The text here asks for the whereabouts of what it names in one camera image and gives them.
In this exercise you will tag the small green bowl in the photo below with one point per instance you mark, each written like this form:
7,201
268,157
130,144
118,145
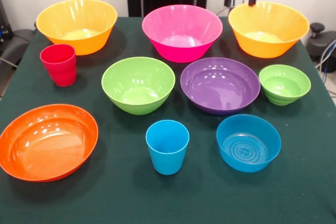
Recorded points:
283,87

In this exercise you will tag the yellow-orange large bowl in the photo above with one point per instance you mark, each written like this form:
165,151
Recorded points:
78,43
262,45

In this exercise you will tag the pink large bowl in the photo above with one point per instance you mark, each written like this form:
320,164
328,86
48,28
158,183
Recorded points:
181,51

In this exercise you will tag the purple bowl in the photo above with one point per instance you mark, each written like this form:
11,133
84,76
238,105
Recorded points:
220,85

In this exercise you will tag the large green bowl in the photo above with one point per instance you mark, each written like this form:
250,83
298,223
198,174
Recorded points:
136,87

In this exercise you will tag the blue bowl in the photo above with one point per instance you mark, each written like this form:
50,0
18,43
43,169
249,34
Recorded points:
246,155

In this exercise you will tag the blue cup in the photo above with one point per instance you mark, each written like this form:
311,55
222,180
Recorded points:
166,158

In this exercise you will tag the red cup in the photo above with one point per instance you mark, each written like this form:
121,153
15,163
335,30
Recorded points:
61,72

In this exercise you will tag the grey office chair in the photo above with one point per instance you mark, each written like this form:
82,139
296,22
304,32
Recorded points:
18,45

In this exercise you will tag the black computer equipment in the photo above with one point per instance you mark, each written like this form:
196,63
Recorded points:
5,24

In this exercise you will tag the dark green tablecloth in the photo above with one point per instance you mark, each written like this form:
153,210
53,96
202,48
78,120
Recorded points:
131,203

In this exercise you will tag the orange shallow bowl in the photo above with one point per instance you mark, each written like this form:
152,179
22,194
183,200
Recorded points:
47,145

